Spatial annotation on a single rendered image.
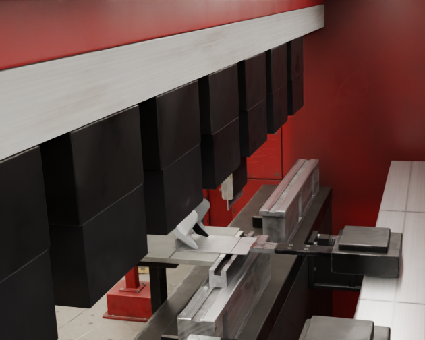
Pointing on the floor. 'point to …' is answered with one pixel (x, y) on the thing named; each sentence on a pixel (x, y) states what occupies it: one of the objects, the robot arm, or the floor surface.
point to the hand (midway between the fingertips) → (195, 239)
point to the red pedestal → (129, 299)
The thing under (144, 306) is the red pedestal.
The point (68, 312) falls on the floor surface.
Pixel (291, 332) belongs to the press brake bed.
